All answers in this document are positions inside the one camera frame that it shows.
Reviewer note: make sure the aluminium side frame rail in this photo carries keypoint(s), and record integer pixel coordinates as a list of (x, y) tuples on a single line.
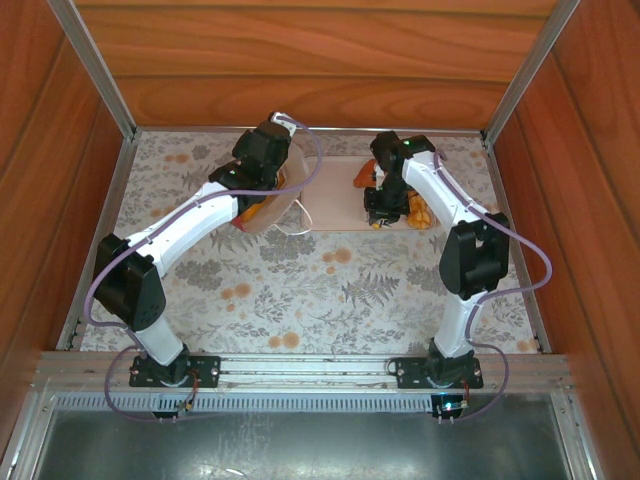
[(497, 175), (119, 180)]

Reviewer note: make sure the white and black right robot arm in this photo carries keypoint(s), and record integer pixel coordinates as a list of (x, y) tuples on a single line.
[(430, 185)]

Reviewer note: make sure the aluminium back frame rail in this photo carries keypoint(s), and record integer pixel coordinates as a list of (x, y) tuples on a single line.
[(350, 129)]

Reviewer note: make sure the aluminium frame post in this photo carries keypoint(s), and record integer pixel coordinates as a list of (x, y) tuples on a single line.
[(95, 65), (530, 70)]

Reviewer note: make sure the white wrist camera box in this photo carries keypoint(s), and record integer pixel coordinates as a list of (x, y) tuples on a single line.
[(380, 175), (282, 122)]

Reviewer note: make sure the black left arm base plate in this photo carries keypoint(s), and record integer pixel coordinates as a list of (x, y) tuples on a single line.
[(205, 370)]

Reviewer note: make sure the brown fake croissant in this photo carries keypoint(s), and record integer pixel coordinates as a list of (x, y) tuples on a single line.
[(364, 176)]

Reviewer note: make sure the red and white paper bag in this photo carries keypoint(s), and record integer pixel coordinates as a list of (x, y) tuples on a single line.
[(280, 212)]

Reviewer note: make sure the small circuit board green light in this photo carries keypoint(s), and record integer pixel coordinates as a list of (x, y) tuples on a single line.
[(450, 406)]

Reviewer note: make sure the grey metal sheet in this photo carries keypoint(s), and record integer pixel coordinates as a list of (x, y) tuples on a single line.
[(300, 445)]

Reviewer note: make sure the floral table mat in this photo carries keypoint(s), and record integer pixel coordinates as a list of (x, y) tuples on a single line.
[(300, 300)]

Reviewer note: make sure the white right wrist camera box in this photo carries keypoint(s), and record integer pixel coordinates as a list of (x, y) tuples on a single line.
[(380, 175)]

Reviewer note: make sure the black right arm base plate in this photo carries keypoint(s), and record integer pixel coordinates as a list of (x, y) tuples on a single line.
[(410, 372)]

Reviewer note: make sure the aluminium mounting rail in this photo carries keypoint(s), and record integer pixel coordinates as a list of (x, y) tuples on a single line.
[(300, 367)]

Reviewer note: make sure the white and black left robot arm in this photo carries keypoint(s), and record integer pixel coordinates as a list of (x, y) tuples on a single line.
[(190, 225)]

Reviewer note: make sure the tan fake bread loaf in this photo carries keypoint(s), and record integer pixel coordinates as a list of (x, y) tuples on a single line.
[(282, 179)]

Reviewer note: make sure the pink plastic tray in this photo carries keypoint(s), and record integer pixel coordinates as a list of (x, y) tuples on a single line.
[(335, 200)]

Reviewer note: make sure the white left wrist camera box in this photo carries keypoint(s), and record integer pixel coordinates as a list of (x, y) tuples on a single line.
[(282, 122)]

